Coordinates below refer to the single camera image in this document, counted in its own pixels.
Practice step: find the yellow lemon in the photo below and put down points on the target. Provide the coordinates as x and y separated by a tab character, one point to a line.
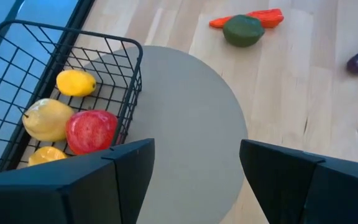
76	82

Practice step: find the red apple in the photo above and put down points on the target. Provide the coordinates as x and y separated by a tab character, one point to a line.
90	132

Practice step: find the orange red carrot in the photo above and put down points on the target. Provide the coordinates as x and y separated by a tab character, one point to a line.
270	17

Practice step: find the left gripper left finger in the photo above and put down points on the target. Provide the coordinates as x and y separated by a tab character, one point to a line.
57	193

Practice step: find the yellow pear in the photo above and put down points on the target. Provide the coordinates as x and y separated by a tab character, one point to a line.
47	119

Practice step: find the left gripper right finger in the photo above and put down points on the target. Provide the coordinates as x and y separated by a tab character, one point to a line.
315	193

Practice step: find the dark green avocado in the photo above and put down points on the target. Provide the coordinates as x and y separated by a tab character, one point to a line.
243	31

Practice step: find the grey round mat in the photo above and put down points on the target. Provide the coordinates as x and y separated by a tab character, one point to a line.
191	124

